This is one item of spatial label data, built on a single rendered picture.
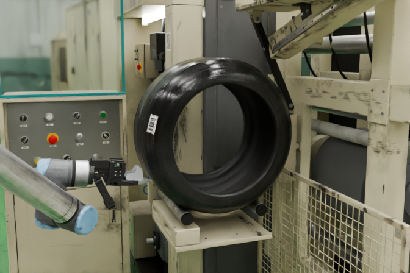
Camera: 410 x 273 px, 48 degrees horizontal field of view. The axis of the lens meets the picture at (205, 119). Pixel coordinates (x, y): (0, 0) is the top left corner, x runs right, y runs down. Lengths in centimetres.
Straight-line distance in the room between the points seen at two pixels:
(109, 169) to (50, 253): 85
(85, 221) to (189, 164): 64
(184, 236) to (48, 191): 51
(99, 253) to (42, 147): 57
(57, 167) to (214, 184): 65
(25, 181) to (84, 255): 108
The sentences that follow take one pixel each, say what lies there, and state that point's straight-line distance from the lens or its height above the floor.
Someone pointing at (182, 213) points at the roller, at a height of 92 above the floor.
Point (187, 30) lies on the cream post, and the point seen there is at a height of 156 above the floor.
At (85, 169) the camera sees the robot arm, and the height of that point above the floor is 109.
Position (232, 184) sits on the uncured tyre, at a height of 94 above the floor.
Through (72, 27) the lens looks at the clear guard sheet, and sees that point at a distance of 216.
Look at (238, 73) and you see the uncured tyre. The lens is 155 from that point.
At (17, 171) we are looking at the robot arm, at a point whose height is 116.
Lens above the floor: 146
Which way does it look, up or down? 8 degrees down
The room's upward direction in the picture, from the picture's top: straight up
